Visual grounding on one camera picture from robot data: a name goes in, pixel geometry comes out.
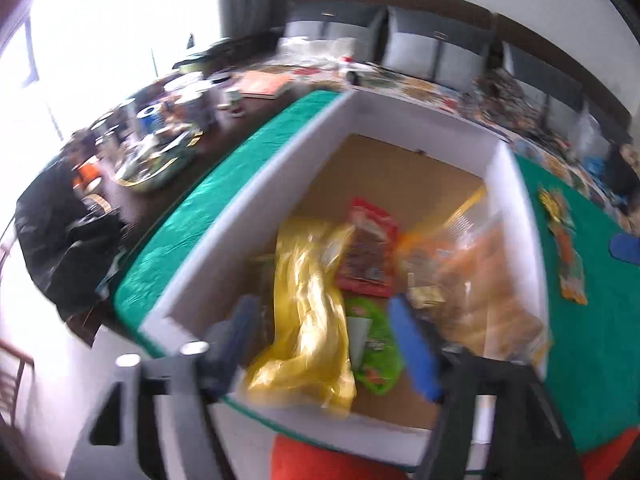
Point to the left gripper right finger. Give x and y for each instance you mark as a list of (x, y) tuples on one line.
[(528, 438)]

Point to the green snack packet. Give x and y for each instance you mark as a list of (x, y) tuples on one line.
[(379, 365)]

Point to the clear bread bag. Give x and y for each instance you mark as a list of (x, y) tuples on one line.
[(458, 277)]

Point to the white storage box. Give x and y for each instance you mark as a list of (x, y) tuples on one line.
[(416, 163)]

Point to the yellow plastic snack bag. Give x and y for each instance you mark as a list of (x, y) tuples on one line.
[(308, 360)]

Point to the cluttered side table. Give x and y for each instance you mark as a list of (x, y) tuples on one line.
[(163, 141)]

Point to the grey white cushion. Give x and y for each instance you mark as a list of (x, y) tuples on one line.
[(431, 47)]

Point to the yellow sausage packet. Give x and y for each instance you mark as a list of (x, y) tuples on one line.
[(561, 225)]

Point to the black jacket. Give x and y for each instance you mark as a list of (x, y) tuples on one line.
[(67, 247)]

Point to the red jerky snack packet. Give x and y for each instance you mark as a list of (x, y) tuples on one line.
[(367, 267)]

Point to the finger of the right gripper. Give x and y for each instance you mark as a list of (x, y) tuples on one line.
[(625, 247)]

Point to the green tablecloth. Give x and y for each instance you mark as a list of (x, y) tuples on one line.
[(593, 365)]

